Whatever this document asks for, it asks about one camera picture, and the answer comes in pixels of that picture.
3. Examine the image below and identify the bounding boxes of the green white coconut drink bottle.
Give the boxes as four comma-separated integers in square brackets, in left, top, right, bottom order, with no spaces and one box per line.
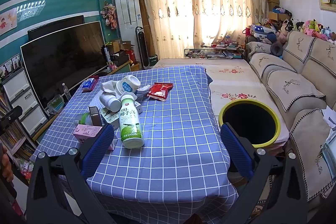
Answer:
[119,93,144,149]

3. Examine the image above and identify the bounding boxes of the white paper cup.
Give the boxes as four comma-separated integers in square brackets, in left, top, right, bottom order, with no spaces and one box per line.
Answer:
[116,75,141,94]

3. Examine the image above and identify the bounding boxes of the yellow rimmed trash bin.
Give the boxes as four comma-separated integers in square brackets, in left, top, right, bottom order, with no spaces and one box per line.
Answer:
[219,99,281,148]

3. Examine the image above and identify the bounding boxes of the pink small carton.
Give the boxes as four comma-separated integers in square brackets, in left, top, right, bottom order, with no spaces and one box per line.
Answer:
[73,124,114,144]

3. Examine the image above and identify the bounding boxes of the paper stack on sofa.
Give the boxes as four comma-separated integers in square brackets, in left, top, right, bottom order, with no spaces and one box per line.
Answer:
[321,106,336,128]

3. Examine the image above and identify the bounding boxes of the clear water bottle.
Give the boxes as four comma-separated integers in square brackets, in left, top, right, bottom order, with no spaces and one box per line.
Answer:
[62,83,72,101]

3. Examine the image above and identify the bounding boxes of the blue checkered tablecloth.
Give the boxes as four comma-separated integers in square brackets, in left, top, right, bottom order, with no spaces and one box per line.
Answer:
[31,65,238,224]

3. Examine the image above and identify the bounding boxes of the white plastic bottle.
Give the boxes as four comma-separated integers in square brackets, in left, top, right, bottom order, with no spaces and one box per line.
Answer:
[99,92,121,113]

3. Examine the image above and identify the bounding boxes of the white drawer cabinet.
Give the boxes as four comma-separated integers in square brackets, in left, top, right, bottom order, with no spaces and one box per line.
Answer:
[3,68,47,138]

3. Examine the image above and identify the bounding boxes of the floral white bed sheet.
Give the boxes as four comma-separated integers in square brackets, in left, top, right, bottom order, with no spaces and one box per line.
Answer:
[154,59,289,149]

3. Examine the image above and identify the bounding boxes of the blue tissue pack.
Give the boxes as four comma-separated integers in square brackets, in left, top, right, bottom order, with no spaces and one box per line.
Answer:
[81,78,96,91]

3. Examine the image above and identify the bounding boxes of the beige sofa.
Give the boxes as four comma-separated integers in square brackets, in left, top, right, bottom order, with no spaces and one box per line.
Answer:
[248,31,335,211]

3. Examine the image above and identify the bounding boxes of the red tray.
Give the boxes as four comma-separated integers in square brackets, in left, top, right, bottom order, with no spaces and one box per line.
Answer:
[81,76,99,93]

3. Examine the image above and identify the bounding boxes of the large black television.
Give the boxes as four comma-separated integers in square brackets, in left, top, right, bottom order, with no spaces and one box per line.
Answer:
[21,21,107,109]

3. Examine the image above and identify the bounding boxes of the red snack packet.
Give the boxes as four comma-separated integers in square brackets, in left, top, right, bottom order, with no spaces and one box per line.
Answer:
[147,83,174,102]

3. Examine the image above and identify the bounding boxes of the plush toy pile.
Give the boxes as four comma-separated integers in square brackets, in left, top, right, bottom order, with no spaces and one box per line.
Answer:
[281,18,335,45]

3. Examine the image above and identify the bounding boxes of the black tower fan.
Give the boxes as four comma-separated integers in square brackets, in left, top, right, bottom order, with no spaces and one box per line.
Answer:
[135,26,150,69]

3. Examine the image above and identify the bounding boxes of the cream patterned curtains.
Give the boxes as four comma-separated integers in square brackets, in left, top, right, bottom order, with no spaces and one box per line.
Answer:
[143,0,266,59]

